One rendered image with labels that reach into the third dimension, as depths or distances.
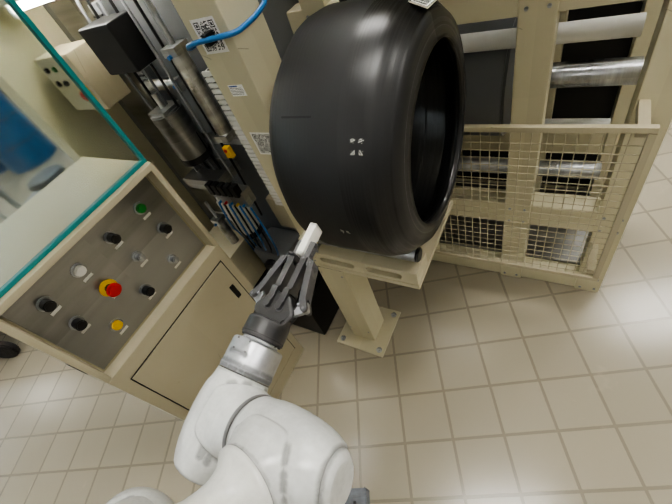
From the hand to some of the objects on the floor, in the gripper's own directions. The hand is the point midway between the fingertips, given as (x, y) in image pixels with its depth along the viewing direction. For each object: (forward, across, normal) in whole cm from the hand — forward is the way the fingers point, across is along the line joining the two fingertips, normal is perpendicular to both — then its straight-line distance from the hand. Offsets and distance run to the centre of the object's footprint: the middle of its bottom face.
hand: (309, 242), depth 69 cm
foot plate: (+20, +35, +129) cm, 135 cm away
